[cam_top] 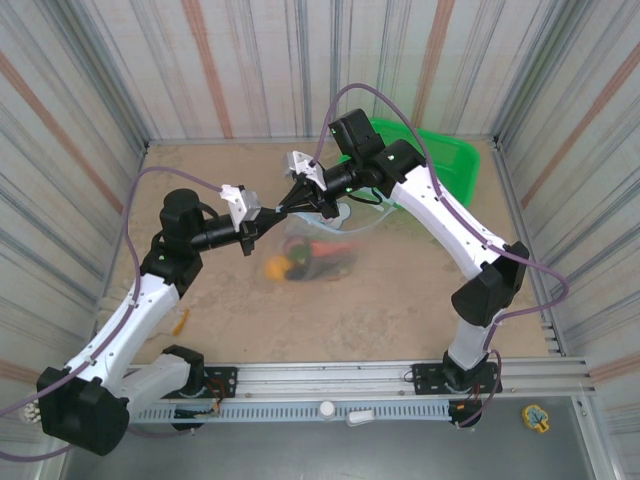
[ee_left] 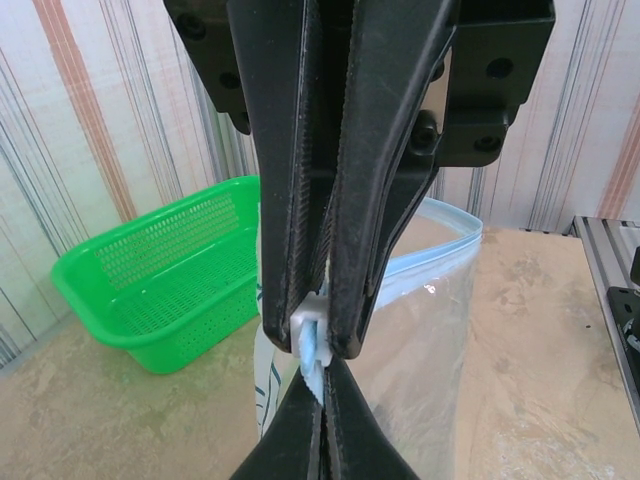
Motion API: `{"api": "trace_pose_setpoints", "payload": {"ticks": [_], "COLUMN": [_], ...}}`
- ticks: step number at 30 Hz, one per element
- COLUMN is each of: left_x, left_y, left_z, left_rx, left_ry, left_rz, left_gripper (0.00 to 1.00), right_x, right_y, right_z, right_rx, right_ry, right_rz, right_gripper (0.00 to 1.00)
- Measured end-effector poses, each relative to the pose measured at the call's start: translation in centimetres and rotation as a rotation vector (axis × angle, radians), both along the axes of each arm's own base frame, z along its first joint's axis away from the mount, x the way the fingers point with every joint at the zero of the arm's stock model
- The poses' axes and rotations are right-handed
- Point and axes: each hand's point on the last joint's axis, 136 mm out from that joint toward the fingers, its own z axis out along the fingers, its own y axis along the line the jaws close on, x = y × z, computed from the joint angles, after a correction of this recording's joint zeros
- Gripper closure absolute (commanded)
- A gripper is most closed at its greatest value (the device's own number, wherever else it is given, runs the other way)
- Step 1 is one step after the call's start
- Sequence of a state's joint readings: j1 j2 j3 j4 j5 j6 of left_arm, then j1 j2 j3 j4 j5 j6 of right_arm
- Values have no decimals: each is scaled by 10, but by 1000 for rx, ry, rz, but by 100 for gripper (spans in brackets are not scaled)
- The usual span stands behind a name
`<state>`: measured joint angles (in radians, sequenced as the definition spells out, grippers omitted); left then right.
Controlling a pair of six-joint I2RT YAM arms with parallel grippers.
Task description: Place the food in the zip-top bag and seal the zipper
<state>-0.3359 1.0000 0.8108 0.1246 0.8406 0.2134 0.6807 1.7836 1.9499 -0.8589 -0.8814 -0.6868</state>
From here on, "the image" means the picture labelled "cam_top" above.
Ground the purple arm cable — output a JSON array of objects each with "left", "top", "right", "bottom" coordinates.
[
  {"left": 0, "top": 167, "right": 224, "bottom": 461},
  {"left": 309, "top": 83, "right": 571, "bottom": 429}
]

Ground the orange carrot with green leaves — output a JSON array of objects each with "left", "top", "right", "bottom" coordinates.
[{"left": 292, "top": 240, "right": 361, "bottom": 261}]

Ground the green plastic basket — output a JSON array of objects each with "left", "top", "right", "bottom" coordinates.
[{"left": 335, "top": 117, "right": 482, "bottom": 210}]

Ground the dark eggplant with pale tip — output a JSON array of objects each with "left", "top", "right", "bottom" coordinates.
[{"left": 329, "top": 252, "right": 362, "bottom": 274}]

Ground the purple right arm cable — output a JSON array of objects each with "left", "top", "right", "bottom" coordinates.
[{"left": 309, "top": 83, "right": 571, "bottom": 429}]

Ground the clear zip-top bag blue zipper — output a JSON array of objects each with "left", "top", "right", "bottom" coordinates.
[{"left": 252, "top": 197, "right": 401, "bottom": 286}]

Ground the yellow bell pepper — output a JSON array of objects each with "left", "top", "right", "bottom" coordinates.
[{"left": 263, "top": 254, "right": 292, "bottom": 281}]

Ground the slotted grey cable tray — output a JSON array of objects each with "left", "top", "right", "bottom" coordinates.
[{"left": 130, "top": 402, "right": 481, "bottom": 425}]

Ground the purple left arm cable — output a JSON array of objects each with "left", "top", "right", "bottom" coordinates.
[{"left": 0, "top": 167, "right": 224, "bottom": 461}]

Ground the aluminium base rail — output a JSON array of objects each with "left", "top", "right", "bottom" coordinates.
[{"left": 124, "top": 355, "right": 596, "bottom": 401}]

